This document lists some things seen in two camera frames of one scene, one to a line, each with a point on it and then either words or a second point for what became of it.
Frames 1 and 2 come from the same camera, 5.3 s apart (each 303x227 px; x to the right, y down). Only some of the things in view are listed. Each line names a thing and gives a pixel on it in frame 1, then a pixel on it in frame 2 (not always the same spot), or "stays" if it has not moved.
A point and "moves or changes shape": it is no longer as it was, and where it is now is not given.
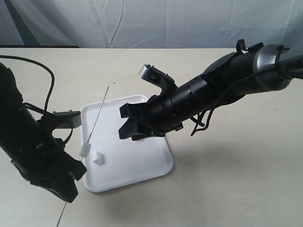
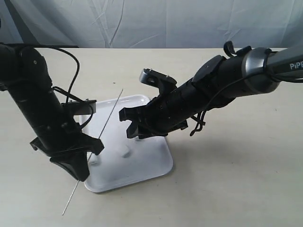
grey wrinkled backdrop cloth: (151, 23) stays
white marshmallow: (84, 150) moves or changes shape
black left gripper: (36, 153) -> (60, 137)
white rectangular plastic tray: (113, 161) stays
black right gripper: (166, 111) stays
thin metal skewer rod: (89, 142) -> (99, 137)
